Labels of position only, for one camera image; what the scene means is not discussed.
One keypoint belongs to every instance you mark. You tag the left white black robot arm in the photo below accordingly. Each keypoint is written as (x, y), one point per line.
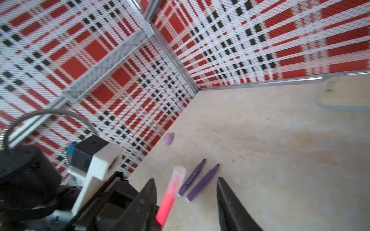
(33, 197)

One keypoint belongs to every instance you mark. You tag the pink marker pen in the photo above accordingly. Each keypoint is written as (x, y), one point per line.
(174, 185)

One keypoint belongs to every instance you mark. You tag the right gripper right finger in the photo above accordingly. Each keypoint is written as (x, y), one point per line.
(232, 214)

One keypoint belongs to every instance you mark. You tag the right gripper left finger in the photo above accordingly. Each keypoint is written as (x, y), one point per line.
(141, 213)

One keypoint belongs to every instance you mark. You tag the purple marker pen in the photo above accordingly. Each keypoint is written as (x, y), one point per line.
(202, 183)
(191, 178)

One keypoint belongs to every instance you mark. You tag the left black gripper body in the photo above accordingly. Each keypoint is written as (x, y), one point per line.
(104, 209)

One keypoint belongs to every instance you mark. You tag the purple smiley toy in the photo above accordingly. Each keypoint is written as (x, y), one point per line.
(168, 138)

